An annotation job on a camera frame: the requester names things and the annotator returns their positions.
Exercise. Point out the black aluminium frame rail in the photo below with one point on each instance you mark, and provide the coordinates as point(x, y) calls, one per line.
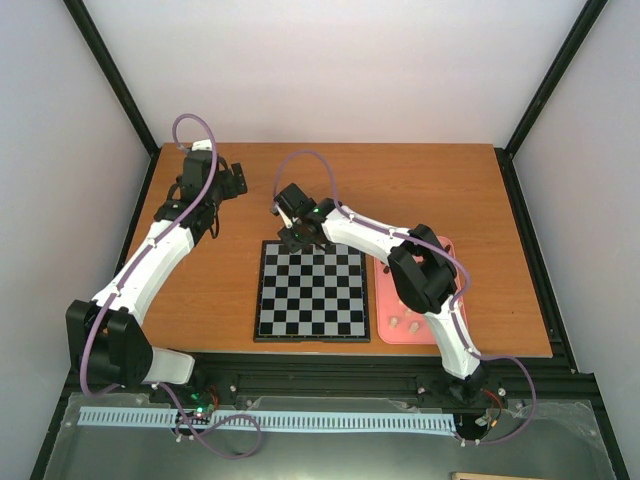
point(236, 378)

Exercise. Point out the pink plastic tray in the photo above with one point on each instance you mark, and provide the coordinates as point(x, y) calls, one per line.
point(400, 320)

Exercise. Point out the small circuit board with led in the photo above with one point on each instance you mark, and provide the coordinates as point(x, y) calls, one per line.
point(203, 411)

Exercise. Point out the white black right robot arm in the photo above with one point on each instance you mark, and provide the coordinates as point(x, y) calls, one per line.
point(341, 225)

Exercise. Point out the light blue slotted cable duct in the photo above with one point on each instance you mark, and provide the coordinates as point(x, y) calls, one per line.
point(281, 421)

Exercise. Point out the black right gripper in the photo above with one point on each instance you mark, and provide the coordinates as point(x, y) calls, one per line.
point(292, 245)

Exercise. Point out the black grey chessboard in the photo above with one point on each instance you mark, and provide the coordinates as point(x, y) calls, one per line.
point(315, 294)

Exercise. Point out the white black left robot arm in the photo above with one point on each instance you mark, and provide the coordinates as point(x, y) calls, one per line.
point(105, 336)

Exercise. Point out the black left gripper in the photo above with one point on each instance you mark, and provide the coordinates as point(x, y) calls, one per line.
point(233, 189)

